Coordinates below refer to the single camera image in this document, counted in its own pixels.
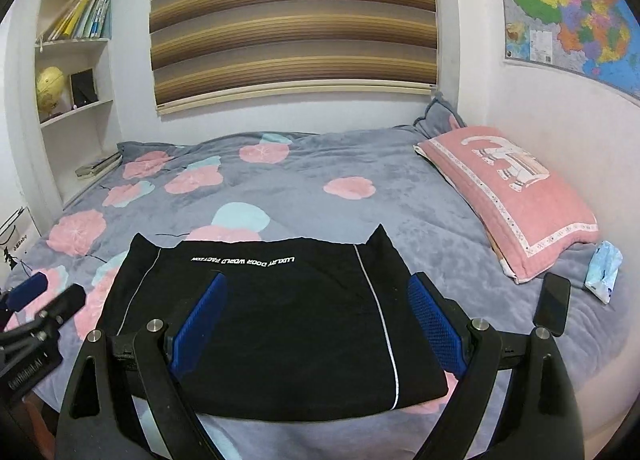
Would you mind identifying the white paper bag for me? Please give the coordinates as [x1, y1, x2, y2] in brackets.
[0, 207, 43, 285]

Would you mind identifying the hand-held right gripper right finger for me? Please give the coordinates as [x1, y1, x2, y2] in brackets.
[407, 274, 586, 460]

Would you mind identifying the pink pillow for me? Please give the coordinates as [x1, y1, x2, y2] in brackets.
[414, 126, 600, 285]

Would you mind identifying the grey floral blanket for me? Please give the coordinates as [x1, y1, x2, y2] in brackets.
[0, 132, 640, 460]

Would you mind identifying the white bookshelf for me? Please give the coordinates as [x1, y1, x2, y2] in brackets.
[32, 0, 131, 211]

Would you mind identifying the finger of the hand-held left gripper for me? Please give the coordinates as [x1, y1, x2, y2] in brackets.
[22, 285, 87, 335]
[0, 274, 48, 313]

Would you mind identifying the black phone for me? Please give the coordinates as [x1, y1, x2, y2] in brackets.
[532, 272, 572, 338]

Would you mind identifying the colourful wall map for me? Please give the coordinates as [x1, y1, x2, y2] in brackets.
[492, 0, 640, 100]

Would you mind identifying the black hooded jacket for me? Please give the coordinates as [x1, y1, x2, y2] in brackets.
[95, 224, 448, 415]

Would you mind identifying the striped window blind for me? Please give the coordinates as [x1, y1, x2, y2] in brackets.
[149, 0, 438, 115]

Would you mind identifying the stack of flat books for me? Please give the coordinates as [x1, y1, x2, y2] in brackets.
[75, 152, 122, 179]

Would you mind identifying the black picture frame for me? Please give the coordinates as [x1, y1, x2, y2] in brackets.
[69, 68, 100, 108]

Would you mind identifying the row of yellow green books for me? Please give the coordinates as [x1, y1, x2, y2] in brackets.
[45, 0, 111, 40]

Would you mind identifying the blue tissue pack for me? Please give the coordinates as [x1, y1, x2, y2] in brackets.
[584, 241, 623, 305]

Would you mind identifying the grey pillow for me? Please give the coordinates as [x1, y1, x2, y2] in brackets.
[412, 92, 468, 141]

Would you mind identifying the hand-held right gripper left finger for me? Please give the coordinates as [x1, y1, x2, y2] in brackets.
[57, 272, 228, 460]

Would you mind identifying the yellow globe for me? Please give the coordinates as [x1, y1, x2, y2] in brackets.
[36, 66, 63, 121]

